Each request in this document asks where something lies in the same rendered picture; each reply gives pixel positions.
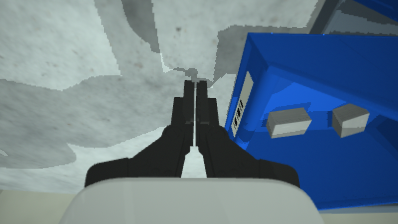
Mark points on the dark grey shelf rack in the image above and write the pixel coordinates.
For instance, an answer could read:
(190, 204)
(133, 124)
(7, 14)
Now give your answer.
(348, 17)

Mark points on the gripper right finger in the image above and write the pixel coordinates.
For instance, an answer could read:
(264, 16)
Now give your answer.
(223, 158)

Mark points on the grey rectangular block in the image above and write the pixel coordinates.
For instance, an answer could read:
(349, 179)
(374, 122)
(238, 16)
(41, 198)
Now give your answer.
(288, 122)
(349, 119)

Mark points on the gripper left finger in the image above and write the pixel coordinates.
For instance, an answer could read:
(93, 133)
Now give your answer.
(164, 158)

